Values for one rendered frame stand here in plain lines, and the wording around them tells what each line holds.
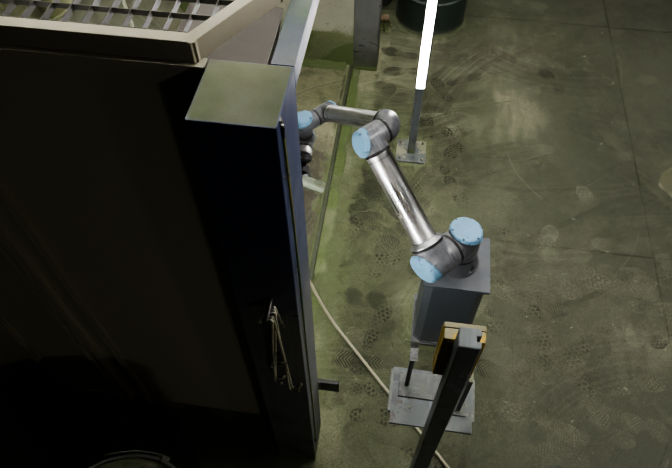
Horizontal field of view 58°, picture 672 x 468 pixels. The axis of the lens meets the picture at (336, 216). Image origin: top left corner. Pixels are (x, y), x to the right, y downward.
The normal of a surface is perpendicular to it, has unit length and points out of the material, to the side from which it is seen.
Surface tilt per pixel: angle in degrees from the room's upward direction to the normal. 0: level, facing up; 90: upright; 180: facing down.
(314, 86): 0
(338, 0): 90
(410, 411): 0
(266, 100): 0
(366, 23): 90
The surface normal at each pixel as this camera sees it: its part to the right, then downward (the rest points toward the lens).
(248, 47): 0.20, -0.57
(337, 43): -0.15, 0.80
